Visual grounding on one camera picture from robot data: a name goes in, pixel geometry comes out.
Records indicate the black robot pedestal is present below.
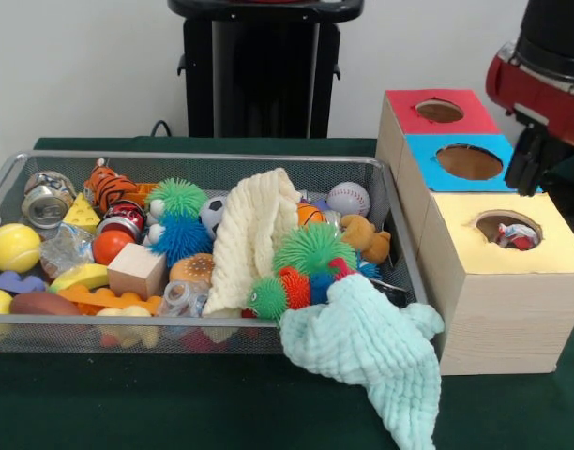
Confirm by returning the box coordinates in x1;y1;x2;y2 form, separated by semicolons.
167;0;366;139

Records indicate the white toy baseball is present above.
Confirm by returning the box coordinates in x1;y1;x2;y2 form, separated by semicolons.
326;182;371;218

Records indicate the blue spiky toy with eyes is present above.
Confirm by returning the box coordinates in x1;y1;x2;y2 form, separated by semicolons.
143;199;216;269

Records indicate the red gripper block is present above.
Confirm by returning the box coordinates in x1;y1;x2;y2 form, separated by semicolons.
484;42;574;197

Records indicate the shallow mesh bin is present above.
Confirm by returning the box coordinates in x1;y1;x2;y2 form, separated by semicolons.
0;149;431;356

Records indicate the pastel patterned small cloth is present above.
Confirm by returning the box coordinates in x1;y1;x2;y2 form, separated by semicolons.
495;222;539;249

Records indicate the yellow tennis ball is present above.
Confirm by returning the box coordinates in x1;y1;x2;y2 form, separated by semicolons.
0;223;43;274

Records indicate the dark green tablecloth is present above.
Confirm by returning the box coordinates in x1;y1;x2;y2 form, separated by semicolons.
0;136;574;450
542;149;574;218

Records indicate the wooden box with three holes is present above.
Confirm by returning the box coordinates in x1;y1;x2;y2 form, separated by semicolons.
375;88;574;376

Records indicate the green spiky toy with eyes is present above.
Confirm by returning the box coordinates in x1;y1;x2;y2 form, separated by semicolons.
272;222;358;278

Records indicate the orange toy basketball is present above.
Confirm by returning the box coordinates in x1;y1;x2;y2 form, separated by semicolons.
296;203;326;227

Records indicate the green spiky ball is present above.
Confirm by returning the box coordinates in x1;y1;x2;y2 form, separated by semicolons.
145;177;209;218

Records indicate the cream knitted cloth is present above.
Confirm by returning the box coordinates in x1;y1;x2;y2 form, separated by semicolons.
202;167;303;316

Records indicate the light blue knitted cloth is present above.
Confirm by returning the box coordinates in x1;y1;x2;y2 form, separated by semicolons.
279;274;446;450

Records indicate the orange tiger plush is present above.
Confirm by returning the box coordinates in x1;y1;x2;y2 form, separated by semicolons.
83;157;142;213

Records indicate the orange-red ball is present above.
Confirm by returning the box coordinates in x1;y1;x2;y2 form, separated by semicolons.
92;229;136;266

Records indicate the yellow cheese wedge toy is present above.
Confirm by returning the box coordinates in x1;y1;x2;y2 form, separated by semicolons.
61;192;102;233

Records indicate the multicolour spiky caterpillar toy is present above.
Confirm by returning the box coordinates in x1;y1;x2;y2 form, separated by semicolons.
245;256;356;321

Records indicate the black and white soccer ball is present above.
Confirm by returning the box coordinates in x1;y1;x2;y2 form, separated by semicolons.
199;195;228;238

